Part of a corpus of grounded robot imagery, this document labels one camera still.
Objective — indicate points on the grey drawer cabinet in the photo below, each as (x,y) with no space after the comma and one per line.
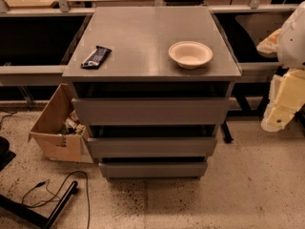
(139,67)

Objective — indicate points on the dark blue snack bar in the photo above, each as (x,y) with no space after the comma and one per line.
(96,58)

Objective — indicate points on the grey drawer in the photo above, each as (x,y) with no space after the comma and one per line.
(154,170)
(151,146)
(120,111)

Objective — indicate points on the trash in cardboard box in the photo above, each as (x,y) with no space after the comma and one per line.
(72,125)

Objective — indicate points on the white paper bowl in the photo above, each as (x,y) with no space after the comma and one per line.
(190,55)

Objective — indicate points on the grey middle drawer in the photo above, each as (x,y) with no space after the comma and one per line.
(151,146)

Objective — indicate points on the cardboard box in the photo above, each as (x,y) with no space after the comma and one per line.
(50,130)

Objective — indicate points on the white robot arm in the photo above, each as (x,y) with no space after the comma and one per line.
(288,42)

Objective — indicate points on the grey top drawer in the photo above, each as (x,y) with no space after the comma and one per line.
(120,111)

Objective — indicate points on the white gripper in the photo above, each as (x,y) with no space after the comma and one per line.
(293,43)

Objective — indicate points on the black chair base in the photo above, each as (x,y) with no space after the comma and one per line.
(6,155)

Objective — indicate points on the grey bottom drawer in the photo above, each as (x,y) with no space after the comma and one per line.
(154,170)

